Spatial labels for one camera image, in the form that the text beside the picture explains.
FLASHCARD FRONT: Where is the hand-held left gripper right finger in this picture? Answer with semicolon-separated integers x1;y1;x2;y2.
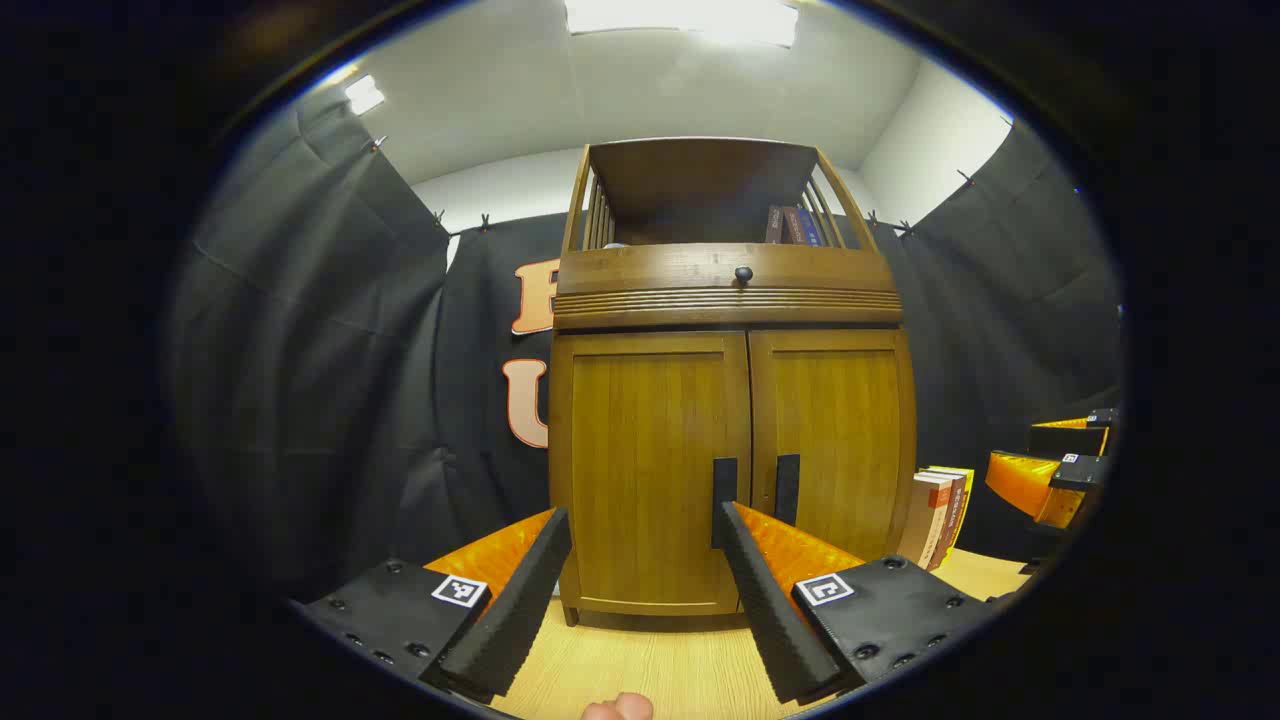
718;500;1001;706

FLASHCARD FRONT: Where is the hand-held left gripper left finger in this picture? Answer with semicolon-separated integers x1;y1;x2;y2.
290;505;573;703

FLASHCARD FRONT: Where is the wooden shoe cabinet door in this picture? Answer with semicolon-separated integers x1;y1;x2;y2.
748;330;916;563
550;332;753;616

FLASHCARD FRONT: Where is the wooden double-door shoe cabinet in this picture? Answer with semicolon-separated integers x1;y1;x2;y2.
548;137;918;629

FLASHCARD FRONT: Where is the wooden cabinet drawer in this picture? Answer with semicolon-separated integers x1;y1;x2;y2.
556;243;898;296

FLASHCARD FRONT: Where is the yellow book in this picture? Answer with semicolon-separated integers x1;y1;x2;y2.
920;465;976;551

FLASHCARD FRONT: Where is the white and orange book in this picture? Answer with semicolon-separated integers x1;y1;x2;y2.
897;472;956;569

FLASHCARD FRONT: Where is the large ceiling light panel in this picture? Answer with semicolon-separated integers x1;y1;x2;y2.
565;0;801;47

